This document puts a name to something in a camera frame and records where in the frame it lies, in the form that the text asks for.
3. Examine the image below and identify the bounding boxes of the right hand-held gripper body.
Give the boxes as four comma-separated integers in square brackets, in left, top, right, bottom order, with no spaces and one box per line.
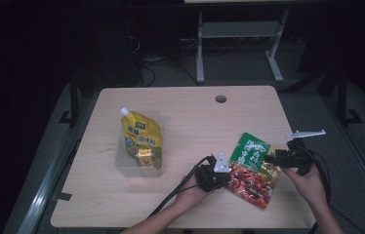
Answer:
[283,129,327,176]

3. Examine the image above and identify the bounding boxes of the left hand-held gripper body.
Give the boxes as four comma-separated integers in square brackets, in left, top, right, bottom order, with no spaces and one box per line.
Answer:
[194,152,232,193]

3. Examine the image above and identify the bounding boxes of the green and red food packet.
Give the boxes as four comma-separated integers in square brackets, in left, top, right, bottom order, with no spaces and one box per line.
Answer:
[224,132,282,210]

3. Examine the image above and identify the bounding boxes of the small yellow red box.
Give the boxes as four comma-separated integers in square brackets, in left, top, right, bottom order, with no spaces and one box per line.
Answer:
[134,148,157,169]

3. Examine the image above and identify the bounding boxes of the yellow spout pouch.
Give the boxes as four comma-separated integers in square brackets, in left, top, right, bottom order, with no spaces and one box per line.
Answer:
[119,107,164,171]

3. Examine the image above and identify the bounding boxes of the clear plastic container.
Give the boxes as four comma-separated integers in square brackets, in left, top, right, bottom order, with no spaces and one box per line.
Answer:
[114,108,168,178]

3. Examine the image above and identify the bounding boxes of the person's left hand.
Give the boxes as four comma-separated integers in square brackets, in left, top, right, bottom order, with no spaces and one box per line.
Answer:
[174,175,212,211]

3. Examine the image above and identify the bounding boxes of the person's right hand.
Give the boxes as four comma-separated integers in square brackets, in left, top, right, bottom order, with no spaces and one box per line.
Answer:
[282,163,329,210]

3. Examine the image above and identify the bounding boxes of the black metal stand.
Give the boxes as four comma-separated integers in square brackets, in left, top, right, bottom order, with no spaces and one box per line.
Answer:
[316,62,364,127]
[58,72,81,129]

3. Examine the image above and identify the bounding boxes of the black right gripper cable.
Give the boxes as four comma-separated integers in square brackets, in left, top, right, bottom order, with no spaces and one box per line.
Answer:
[297,145,365,234]

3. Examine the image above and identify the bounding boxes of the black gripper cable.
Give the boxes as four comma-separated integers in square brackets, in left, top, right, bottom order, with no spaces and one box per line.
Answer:
[297,145,365,234]
[145,155,214,219]

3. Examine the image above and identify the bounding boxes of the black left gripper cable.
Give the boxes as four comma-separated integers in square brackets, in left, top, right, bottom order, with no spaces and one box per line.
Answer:
[145,155,214,219]

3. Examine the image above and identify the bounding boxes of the aluminium rail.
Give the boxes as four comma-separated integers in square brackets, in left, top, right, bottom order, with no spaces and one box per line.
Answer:
[16,89,101,234]
[320,94,365,213]

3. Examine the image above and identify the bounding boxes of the black floor cables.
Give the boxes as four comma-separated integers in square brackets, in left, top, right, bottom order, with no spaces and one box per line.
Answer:
[123,33,202,88]

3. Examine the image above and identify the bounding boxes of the white metal table frame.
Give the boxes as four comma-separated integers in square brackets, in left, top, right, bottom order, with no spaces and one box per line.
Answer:
[183,0,292,84]

